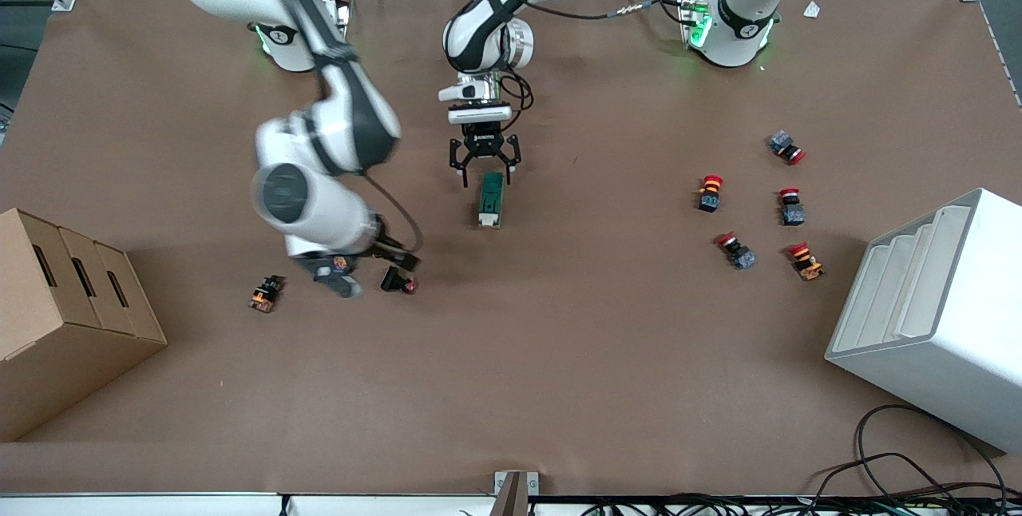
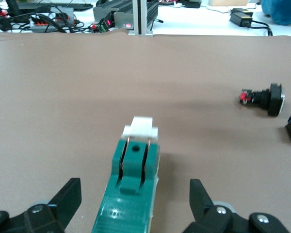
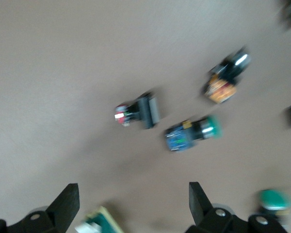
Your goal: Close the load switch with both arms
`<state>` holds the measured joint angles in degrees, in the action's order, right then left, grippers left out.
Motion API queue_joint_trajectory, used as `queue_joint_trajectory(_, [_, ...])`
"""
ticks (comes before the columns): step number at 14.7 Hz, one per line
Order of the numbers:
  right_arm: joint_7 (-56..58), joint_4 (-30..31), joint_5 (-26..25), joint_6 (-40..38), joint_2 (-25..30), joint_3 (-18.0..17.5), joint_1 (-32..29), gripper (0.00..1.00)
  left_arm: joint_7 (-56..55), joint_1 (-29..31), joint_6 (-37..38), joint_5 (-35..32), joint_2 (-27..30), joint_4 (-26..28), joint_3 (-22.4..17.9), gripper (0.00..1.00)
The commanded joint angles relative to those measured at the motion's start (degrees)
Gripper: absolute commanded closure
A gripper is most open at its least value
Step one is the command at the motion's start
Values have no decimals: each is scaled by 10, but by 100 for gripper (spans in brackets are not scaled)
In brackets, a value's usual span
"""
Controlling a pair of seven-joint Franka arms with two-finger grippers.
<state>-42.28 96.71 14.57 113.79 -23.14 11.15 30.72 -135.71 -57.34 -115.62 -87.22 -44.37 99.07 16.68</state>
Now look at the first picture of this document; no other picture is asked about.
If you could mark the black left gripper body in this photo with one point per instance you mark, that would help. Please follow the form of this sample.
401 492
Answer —
483 144

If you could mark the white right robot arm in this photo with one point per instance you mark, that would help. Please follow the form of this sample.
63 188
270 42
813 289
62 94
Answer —
319 204

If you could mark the red mushroom button grey block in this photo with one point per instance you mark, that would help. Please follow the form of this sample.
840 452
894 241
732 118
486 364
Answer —
786 146
737 252
792 208

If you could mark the brown cardboard box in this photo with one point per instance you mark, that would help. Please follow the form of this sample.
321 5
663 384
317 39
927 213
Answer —
64 340

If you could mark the red mushroom button orange block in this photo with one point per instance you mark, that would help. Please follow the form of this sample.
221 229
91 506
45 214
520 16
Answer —
806 261

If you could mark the small white paper scrap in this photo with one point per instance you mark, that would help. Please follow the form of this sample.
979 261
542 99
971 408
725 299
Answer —
812 9

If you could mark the white plastic compartment box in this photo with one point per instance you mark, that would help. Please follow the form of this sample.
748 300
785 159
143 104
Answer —
950 340

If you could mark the black switch red tip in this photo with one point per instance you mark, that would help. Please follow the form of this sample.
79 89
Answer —
394 280

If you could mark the grey metal bracket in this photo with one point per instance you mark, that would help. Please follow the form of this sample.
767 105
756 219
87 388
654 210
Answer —
515 492

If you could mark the white table edge rail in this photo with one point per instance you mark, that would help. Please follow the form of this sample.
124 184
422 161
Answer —
160 506

